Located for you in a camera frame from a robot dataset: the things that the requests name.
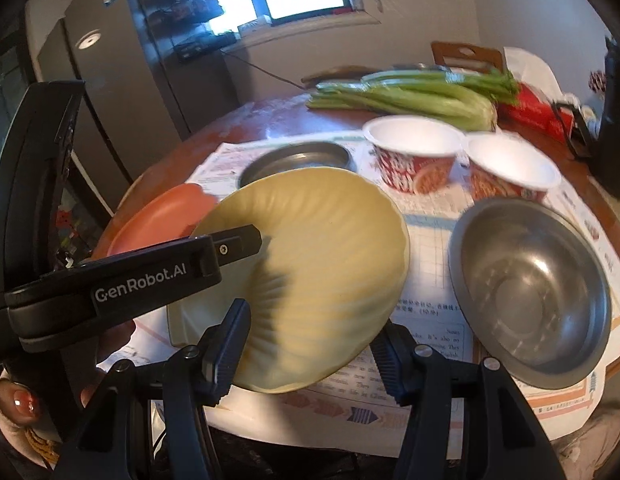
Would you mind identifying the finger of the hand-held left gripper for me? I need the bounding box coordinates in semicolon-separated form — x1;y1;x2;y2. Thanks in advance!
190;224;264;273

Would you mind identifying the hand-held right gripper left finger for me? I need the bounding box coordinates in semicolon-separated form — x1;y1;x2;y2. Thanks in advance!
50;299;253;480

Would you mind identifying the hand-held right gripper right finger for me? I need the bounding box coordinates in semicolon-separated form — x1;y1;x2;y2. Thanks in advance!
370;322;566;480

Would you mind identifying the shallow steel dish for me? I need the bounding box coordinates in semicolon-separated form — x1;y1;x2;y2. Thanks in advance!
238;141;355;188

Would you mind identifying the red and white noodle bowl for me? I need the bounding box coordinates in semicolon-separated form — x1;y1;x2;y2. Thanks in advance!
362;115;466;196
462;132;562;204

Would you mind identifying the person's left hand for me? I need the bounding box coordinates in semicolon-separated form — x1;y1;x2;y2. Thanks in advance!
0;319;137;467

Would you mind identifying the orange plate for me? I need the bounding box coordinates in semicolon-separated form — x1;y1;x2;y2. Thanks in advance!
106;182;221;261

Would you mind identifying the printed newspaper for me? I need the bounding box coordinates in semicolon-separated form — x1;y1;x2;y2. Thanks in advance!
125;132;616;458

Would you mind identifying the grey refrigerator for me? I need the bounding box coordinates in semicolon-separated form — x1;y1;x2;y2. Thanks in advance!
25;0;191;201

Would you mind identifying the large steel bowl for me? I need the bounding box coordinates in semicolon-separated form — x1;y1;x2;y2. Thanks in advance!
447;197;613;391

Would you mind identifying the cluttered shelf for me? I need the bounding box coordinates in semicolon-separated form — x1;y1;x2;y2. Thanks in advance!
125;0;241;63

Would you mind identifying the taped celery bunch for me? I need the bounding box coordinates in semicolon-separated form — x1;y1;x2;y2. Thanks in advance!
362;67;521;107

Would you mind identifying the red tissue box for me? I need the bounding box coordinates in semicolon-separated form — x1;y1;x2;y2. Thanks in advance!
497;82;576;143

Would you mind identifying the wooden chair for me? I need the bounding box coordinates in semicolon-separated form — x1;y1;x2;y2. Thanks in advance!
431;41;506;72

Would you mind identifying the white tissue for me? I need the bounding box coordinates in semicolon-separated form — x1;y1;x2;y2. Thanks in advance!
502;46;566;97

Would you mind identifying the black thermos flask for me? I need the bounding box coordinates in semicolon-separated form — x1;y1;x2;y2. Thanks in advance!
587;35;620;198

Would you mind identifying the black thermos strap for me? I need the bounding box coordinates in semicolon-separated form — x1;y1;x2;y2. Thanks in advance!
550;100;600;161

